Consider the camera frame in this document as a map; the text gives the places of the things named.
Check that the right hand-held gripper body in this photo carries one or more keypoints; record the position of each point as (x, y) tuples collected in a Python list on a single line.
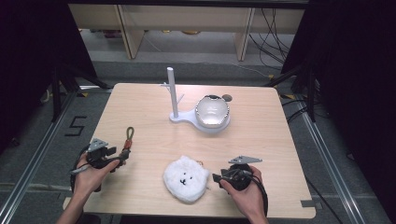
[(238, 177)]

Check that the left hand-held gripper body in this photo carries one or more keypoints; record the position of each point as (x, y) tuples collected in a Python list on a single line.
[(97, 152)]

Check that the white fluffy bear-face pouch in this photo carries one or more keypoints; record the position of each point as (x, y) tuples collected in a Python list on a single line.
[(186, 168)]

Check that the white bowl with silver rim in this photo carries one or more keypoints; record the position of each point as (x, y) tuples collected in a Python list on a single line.
[(213, 112)]

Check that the white stand with post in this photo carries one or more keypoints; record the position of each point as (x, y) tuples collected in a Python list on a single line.
[(172, 93)]

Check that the person's right hand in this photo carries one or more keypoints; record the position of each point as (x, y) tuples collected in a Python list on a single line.
[(249, 199)]

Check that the person's left hand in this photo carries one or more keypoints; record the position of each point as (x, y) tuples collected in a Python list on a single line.
[(88, 179)]

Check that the black metal stand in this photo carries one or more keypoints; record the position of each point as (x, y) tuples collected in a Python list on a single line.
[(311, 93), (56, 93)]

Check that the small dark round disc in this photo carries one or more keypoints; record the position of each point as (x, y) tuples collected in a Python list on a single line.
[(227, 98)]

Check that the grey tape strip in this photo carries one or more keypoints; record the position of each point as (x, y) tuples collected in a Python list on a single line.
[(309, 203)]

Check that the light wooden desk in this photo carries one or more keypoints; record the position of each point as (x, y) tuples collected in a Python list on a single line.
[(186, 18)]

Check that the aluminium floor rail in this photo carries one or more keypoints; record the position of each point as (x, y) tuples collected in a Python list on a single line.
[(34, 161), (333, 174)]

